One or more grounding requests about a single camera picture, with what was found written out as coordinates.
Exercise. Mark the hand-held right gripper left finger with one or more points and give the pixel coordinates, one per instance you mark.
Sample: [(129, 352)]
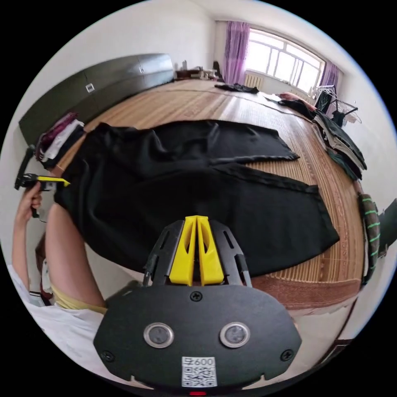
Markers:
[(183, 263)]

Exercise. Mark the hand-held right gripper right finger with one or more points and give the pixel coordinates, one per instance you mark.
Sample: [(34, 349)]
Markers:
[(211, 263)]

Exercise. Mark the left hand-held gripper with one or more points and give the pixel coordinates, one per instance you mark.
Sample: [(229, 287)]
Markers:
[(26, 181)]

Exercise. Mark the black pants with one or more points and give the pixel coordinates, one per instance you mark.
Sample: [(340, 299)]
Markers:
[(186, 186)]

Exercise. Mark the person's right forearm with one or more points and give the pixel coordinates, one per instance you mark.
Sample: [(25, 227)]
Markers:
[(69, 254)]

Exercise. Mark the person's left forearm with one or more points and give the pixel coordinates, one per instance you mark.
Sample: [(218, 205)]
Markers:
[(21, 248)]

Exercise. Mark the person's left hand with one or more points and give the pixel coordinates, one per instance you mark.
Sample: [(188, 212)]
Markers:
[(28, 201)]

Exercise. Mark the pile of clothes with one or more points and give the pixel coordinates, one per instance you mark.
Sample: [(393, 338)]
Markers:
[(59, 139), (341, 145)]

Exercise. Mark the dark long cupboard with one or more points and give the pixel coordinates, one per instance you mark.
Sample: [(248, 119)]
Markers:
[(102, 87)]

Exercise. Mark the bed with woven mat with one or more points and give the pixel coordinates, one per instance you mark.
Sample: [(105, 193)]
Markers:
[(319, 217)]

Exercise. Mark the person's body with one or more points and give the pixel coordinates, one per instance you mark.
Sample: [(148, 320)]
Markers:
[(59, 335)]

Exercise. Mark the dark green-striped garment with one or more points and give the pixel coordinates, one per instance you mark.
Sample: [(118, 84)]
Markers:
[(370, 235)]

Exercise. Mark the black garment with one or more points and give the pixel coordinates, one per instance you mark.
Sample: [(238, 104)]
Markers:
[(238, 88)]

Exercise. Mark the dark wooden desk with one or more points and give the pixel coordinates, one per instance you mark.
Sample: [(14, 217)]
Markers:
[(198, 73)]

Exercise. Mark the pink and dark clothes heap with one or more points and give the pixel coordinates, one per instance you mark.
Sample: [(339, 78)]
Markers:
[(296, 100)]

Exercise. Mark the white radiator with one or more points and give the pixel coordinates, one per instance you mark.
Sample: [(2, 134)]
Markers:
[(253, 81)]

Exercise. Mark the clothes drying rack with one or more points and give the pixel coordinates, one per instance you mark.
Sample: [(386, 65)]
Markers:
[(338, 107)]

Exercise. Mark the purple curtain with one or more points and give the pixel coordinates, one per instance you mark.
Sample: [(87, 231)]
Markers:
[(329, 76), (235, 52)]

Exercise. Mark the window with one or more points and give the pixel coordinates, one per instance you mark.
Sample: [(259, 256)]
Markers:
[(285, 59)]

